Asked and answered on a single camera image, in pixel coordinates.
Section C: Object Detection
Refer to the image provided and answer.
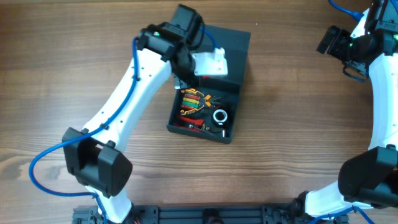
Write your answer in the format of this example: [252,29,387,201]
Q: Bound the orange black multicolour tool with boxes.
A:
[180,88,223,116]

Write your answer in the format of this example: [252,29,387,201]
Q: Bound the black storage box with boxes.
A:
[167,26,251,144]

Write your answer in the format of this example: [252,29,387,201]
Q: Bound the red handled pliers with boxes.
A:
[172,115,206,133]

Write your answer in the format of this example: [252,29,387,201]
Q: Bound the black round tape measure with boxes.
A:
[211,105,231,128]

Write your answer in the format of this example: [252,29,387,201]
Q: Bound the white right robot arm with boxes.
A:
[290,0,397,223]

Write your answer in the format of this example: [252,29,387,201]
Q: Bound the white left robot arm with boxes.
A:
[62,4,205,223]

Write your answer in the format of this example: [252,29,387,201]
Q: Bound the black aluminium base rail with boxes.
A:
[72,202,348,224]

